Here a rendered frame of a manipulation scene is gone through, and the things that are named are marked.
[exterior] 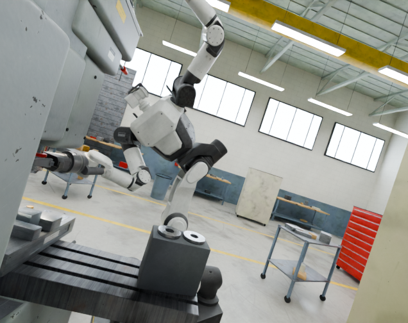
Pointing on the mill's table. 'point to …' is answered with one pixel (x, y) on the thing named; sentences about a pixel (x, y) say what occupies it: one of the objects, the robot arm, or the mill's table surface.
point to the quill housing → (81, 108)
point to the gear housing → (95, 38)
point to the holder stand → (173, 261)
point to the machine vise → (32, 240)
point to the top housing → (119, 24)
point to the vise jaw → (49, 221)
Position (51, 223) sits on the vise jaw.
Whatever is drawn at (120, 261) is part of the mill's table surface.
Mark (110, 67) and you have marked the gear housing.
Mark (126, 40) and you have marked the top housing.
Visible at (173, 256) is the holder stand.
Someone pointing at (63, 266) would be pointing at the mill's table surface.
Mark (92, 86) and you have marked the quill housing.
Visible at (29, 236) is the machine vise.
